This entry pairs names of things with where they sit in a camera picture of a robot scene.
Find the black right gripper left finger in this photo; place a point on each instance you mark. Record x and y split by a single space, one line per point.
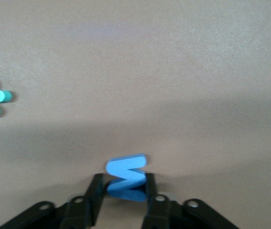
94 198

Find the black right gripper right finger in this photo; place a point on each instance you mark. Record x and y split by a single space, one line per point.
153 210

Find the blue foam uppercase M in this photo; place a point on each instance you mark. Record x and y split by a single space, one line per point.
125 164

